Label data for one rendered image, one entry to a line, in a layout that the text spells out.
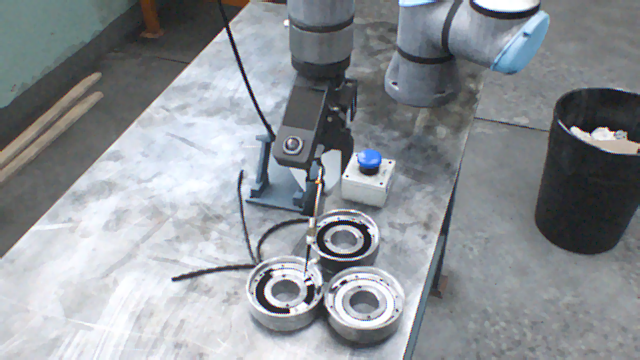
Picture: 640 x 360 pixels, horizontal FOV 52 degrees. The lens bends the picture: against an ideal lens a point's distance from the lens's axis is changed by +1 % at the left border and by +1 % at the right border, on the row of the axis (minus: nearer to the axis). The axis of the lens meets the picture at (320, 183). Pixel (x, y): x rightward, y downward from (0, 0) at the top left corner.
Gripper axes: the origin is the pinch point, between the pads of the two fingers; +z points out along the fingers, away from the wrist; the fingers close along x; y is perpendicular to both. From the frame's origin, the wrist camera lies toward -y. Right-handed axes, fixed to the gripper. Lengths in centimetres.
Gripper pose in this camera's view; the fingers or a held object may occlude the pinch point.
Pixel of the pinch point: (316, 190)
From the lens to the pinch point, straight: 88.1
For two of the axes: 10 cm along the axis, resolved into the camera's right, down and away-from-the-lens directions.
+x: -9.6, -1.9, 2.1
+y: 2.8, -6.3, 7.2
